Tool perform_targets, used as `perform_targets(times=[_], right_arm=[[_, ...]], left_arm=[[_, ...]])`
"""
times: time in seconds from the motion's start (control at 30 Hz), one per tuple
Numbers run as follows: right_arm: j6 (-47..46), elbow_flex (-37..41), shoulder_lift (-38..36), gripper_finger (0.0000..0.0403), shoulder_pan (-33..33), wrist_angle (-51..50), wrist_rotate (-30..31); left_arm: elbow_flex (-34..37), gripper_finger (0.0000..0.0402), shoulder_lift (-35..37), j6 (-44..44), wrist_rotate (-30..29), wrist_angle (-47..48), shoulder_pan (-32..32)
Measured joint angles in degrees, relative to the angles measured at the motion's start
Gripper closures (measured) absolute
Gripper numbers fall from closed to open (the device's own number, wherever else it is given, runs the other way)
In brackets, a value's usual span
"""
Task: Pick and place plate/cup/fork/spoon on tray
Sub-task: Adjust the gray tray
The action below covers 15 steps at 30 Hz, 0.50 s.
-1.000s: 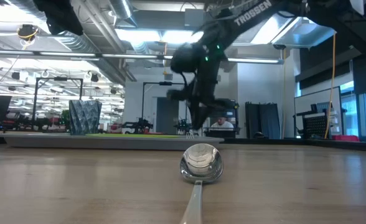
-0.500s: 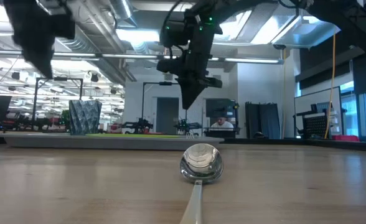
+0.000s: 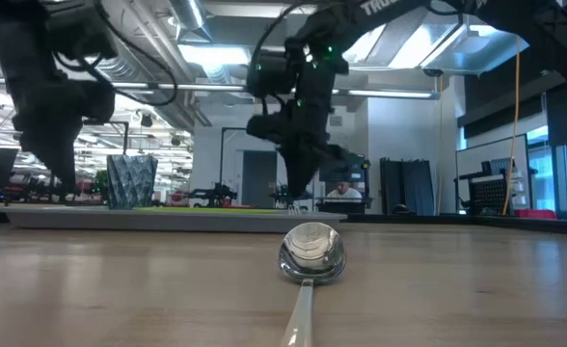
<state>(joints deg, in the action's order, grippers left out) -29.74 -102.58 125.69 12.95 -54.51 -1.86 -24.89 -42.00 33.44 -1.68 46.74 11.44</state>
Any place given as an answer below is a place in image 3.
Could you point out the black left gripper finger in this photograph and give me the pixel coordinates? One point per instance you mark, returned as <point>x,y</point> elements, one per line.
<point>69,164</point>
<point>47,164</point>

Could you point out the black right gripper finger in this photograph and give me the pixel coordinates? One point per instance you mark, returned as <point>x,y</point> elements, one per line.
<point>293,168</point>
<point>317,168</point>

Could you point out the dark patterned glass cup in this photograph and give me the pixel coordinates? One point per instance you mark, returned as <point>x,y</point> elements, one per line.
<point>131,183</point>

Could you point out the grey plastic tray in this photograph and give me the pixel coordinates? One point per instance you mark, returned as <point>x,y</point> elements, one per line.
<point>168,222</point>

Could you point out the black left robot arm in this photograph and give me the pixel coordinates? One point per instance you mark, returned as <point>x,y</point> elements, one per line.
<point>8,29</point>

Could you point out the black background robot arm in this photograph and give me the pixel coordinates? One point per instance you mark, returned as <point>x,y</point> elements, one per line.
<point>281,197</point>
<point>216,195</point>

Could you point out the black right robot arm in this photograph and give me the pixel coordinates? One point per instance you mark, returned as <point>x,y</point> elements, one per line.
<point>505,19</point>

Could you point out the black monitor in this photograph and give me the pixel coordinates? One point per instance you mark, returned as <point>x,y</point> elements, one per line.
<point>348,171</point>

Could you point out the grey door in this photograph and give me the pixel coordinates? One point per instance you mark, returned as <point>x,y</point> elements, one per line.
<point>259,178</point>

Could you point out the person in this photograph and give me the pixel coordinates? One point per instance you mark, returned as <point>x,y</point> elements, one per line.
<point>343,194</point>

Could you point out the green background plant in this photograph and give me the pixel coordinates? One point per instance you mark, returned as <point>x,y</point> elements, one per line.
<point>101,183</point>

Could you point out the black hanging lamp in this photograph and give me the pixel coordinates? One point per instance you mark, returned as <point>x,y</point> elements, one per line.
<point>146,120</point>

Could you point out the black folding partition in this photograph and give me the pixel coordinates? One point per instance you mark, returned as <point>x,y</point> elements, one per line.
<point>409,188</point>

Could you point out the linear ceiling light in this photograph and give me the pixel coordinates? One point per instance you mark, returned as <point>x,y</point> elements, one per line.
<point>206,88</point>

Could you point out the white board panel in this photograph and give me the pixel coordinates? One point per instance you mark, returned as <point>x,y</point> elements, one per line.
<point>467,159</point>

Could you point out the black pegboard cart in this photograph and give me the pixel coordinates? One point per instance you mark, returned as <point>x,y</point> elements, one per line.
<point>488,195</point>

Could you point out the red low bin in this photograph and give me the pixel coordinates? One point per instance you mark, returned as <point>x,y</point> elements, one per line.
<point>534,214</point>

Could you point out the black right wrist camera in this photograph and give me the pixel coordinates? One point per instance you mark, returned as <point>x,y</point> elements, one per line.
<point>269,74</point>

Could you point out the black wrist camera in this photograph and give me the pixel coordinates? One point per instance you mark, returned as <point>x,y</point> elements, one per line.
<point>78,29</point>
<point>269,74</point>

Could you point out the black metal stand frame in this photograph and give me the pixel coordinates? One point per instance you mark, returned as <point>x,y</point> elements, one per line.
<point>126,140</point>
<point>222,159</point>

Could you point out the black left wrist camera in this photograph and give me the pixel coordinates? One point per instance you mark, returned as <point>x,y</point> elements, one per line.
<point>78,29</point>

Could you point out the black ceiling camera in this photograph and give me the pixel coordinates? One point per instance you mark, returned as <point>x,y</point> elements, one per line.
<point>433,72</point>

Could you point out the black aluminium table frame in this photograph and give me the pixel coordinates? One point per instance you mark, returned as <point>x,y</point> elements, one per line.
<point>457,221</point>

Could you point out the silver ventilation duct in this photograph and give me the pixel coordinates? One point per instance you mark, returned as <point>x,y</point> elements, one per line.
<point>189,14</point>

